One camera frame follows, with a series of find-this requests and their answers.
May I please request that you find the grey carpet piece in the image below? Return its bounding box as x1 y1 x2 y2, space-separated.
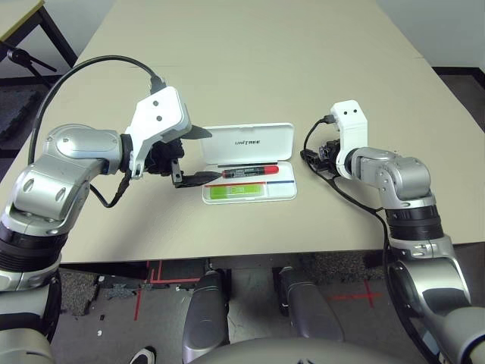
60 271 99 315

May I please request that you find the black tripod stand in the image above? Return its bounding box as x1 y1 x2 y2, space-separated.
0 41 58 86

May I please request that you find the grey robot torso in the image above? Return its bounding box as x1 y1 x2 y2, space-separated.
189 337 402 364

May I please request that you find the grey robot left leg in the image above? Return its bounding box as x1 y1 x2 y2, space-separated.
181 269 233 356

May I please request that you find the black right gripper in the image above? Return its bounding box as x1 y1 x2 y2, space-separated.
300 139 342 179

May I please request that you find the white sneaker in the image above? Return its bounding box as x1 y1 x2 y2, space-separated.
128 344 156 364

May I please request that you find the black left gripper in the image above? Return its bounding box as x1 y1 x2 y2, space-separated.
145 126 224 190

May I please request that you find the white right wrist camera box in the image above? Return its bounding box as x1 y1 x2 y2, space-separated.
330 99 369 179

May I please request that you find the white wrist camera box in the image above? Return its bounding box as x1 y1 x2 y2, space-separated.
330 99 369 179
124 86 192 179

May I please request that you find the white plastic pencil case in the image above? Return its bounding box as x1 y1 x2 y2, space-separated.
199 121 299 205

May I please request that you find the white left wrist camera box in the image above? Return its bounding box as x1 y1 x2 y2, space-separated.
124 86 192 179

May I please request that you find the green glue stick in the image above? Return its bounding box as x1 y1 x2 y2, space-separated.
209 184 265 201

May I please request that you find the grey robot leg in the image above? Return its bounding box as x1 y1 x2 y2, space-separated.
181 269 233 356
273 265 346 342

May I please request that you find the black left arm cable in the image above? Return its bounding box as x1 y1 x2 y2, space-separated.
30 55 167 209

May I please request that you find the beige side table black frame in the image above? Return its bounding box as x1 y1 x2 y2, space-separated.
0 0 79 77

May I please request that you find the black marker red cap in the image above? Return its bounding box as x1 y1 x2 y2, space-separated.
221 165 280 179

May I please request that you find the grey robot right leg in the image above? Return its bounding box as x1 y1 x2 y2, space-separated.
273 265 346 342

